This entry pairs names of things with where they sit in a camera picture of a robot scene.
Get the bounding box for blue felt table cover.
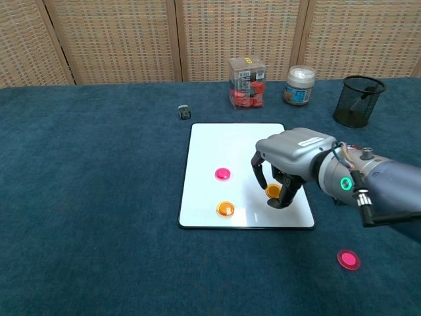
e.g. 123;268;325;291
0;77;421;316

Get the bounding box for orange disc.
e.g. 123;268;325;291
216;201;235;218
265;183;282;199

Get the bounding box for black mesh pen holder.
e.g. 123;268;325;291
332;74;387;129

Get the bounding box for white rectangular board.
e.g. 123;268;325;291
177;122;316;230

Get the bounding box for clear plastic box red contents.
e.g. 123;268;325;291
228;57;267;111

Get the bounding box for woven bamboo folding screen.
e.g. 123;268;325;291
0;0;421;89

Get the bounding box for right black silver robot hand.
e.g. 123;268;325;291
250;127;338;210

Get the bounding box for jar with white lid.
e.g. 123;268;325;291
284;65;316;107

